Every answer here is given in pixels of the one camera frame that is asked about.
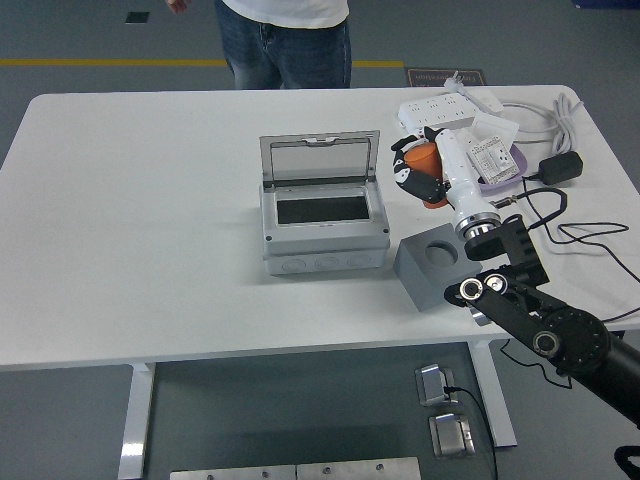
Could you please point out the grey plastic junction box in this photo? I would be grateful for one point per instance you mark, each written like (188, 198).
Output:
(325, 247)

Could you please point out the white power strip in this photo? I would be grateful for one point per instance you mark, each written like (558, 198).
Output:
(435, 107)

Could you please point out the silver metal floor box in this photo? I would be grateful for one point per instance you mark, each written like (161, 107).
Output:
(450, 436)
(435, 385)

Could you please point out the black power adapter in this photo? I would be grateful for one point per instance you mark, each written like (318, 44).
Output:
(562, 169)

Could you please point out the white square socket box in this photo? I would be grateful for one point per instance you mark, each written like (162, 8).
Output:
(495, 125)

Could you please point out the metal plate with screws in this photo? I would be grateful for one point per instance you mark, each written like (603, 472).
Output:
(357, 469)
(230, 473)

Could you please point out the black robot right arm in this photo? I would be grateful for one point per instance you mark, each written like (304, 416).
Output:
(575, 345)

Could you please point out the brown floor sign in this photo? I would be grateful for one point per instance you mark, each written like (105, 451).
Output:
(430, 78)

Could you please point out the orange cylindrical battery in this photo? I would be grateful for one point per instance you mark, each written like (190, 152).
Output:
(422, 159)

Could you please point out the person's right hand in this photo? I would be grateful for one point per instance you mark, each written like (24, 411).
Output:
(177, 5)

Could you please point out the person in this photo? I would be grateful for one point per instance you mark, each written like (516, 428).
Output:
(285, 45)

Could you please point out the smoky transparent box lid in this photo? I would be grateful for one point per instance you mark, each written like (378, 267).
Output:
(320, 160)

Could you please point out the grey foam block holder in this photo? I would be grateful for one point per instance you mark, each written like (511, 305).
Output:
(417, 280)

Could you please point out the black floor hatch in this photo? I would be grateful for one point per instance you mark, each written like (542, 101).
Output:
(136, 17)

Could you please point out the white flat socket panel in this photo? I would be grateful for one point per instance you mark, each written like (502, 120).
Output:
(467, 140)

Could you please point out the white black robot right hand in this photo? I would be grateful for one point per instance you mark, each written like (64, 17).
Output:
(455, 160)

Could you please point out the purple plastic tray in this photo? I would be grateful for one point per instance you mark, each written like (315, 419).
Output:
(520, 162)

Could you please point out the white table leg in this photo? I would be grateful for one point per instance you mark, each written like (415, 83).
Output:
(500, 410)
(135, 425)

